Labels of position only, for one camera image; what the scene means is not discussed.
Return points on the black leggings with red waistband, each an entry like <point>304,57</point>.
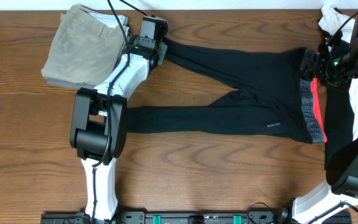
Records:
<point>269,96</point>

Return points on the white crumpled cloth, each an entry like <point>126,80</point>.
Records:
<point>332,20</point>

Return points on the black garment under right arm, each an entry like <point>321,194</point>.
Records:
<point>339,120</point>

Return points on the folded khaki trousers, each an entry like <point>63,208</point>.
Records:
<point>84,51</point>

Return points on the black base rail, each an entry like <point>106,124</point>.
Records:
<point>183,218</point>

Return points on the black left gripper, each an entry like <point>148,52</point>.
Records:
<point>163,49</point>

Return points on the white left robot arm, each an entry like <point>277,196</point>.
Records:
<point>99,124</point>

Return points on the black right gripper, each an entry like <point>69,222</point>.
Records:
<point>322,59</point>

